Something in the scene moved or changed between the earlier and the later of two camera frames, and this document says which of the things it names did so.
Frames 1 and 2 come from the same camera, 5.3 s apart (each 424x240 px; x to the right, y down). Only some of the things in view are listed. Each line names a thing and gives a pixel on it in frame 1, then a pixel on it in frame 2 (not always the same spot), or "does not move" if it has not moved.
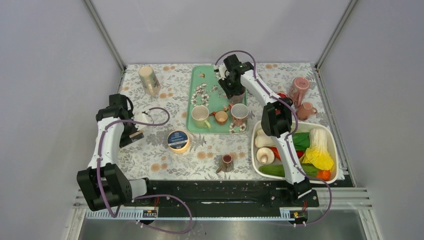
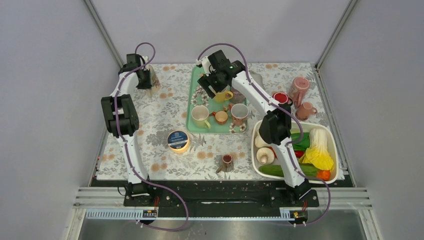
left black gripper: x=125 y=139 -> x=146 y=85
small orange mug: x=221 y=117 does not move
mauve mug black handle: x=237 y=99 does not move
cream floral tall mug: x=149 y=80 does not move
